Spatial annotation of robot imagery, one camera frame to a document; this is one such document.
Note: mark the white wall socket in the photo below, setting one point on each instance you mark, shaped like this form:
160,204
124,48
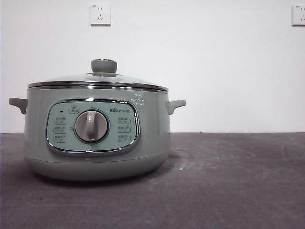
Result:
100,14
299,15

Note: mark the green electric cooking pot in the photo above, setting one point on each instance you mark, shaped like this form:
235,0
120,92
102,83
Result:
155,133

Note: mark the glass lid with green knob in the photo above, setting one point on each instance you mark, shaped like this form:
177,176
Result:
103,66

